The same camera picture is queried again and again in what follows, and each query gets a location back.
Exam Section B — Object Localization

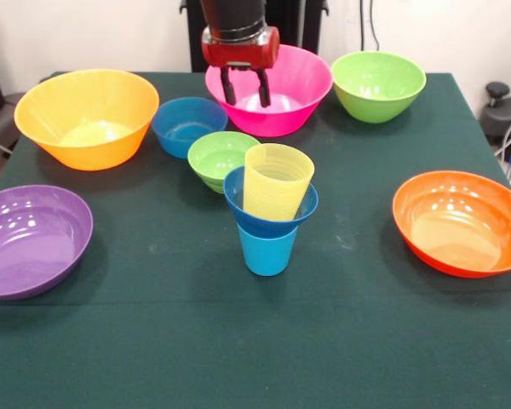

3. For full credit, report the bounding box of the black round base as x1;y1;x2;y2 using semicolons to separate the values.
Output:
480;94;511;150

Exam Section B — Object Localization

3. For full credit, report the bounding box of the dark green tablecloth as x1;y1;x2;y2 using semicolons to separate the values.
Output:
0;71;511;409

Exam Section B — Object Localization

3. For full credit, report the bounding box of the black knob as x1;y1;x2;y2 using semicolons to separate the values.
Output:
485;82;511;107

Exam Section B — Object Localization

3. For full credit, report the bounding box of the translucent yellow plastic cup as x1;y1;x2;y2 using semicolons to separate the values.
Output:
242;143;316;222

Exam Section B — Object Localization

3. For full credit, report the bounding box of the shallow purple plastic bowl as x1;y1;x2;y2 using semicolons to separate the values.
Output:
0;184;94;301

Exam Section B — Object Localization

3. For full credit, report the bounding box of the shallow orange plastic bowl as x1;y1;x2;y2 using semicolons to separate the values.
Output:
392;170;511;279

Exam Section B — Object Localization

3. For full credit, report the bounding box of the small green plastic bowl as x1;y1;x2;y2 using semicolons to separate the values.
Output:
187;130;261;195

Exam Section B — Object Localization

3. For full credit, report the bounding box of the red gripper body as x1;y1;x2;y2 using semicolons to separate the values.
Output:
200;26;281;71

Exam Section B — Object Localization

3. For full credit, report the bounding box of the large yellow plastic bowl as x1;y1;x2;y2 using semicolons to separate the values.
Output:
14;68;161;172

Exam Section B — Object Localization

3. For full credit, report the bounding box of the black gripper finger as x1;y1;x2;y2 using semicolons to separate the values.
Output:
254;67;273;108
219;66;238;106

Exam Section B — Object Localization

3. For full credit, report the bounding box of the black wall cable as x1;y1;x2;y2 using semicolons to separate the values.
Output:
368;0;382;55
353;0;370;65

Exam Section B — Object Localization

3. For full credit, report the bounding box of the translucent light blue bowl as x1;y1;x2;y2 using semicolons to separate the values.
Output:
151;96;230;159

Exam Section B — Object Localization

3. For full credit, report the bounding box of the large pink plastic bowl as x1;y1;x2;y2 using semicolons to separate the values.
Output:
204;43;335;138

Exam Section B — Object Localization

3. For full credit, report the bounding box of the small dark blue bowl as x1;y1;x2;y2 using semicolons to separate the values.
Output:
222;165;319;235

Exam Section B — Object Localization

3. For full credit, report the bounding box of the light blue plastic cup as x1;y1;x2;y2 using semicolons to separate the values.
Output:
237;222;300;278

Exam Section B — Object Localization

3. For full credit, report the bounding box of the large green plastic bowl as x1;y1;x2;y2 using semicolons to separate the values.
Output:
330;50;428;124

